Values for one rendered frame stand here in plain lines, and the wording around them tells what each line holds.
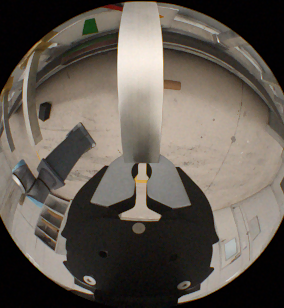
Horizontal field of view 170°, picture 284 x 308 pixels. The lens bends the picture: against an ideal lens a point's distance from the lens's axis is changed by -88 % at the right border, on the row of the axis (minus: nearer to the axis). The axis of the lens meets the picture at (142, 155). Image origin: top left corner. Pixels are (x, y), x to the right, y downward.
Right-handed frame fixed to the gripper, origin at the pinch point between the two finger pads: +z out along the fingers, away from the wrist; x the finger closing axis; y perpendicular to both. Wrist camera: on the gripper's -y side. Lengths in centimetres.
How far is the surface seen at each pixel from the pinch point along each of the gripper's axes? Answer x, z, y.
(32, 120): -23.6, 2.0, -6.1
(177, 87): 25, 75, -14
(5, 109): -49, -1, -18
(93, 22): -9.7, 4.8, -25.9
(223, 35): 18.9, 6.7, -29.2
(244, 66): 31.6, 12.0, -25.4
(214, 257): 173, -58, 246
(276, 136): 225, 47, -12
